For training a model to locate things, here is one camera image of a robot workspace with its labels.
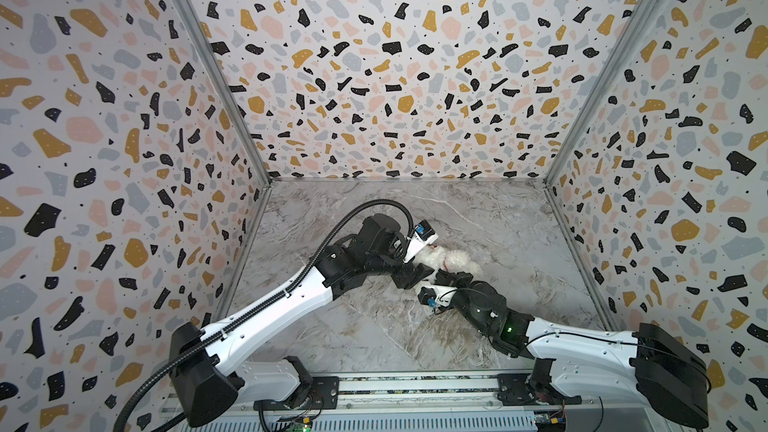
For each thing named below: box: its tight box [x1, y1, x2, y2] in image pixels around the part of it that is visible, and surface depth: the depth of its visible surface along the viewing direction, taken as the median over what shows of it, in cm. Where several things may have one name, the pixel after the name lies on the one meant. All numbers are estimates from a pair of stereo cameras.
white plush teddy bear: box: [411, 244, 483, 280], surface depth 78 cm
